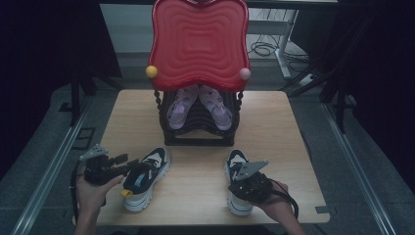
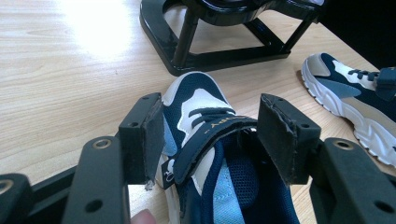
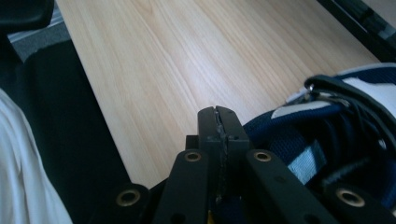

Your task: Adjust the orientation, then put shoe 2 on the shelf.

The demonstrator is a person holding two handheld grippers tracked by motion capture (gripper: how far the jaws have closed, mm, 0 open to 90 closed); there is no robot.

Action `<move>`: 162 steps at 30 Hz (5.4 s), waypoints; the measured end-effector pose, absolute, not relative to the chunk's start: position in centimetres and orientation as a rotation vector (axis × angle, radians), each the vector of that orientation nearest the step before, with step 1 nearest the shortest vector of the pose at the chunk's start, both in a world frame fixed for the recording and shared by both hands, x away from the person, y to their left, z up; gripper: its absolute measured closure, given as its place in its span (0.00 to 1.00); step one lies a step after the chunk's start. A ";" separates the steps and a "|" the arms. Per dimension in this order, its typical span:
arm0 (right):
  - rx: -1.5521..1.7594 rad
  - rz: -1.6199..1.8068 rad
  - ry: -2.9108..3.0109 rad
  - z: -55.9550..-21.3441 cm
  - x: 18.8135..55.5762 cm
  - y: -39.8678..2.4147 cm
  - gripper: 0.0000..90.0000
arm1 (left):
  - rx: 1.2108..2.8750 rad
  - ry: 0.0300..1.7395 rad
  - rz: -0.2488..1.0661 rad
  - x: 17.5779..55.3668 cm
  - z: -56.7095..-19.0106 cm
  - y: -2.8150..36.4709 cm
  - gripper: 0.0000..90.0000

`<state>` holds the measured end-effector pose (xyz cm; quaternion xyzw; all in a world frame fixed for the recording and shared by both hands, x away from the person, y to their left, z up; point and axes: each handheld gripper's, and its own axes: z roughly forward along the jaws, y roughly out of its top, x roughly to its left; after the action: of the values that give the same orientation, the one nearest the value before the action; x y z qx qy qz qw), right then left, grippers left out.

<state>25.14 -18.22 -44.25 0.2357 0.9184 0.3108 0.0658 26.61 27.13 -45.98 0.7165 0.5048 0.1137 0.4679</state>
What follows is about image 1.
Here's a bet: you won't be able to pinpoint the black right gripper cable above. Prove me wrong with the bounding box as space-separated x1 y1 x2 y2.
269 178 300 220

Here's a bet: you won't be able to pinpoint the metal floor rail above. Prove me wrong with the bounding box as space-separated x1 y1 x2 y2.
321 101 398 235
9 97 96 235

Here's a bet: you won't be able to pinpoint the person's right hand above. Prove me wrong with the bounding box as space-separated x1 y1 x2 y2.
250 180 292 220

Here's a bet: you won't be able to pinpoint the red and black shoe rack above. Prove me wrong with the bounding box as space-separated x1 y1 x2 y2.
145 0 253 148

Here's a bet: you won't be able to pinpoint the pink sandal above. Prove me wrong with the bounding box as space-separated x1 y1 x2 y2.
165 84 200 131
199 84 234 132

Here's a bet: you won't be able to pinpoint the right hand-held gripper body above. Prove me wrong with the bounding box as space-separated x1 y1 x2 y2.
227 160 274 205

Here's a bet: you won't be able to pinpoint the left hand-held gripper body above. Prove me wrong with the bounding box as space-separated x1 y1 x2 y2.
78 144 130 186

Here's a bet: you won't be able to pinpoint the navy and white sneaker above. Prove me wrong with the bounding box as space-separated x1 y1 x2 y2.
223 149 255 217
119 146 171 212

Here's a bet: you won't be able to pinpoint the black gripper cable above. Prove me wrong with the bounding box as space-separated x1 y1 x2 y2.
69 160 81 223
269 178 300 220

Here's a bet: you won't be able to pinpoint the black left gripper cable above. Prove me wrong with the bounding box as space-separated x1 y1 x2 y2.
69 160 81 223

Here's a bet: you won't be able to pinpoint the black floor cables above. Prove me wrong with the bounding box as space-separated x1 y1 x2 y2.
249 32 310 66

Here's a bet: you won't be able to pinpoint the black metal stand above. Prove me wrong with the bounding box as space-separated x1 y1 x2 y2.
280 13 360 133
58 65 124 127

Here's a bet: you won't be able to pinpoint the person's left hand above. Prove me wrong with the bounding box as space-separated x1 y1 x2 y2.
75 174 126 213

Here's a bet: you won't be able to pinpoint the white desk frame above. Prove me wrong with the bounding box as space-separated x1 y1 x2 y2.
247 8 300 80

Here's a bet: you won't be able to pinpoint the white power strip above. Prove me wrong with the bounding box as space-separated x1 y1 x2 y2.
298 72 320 87

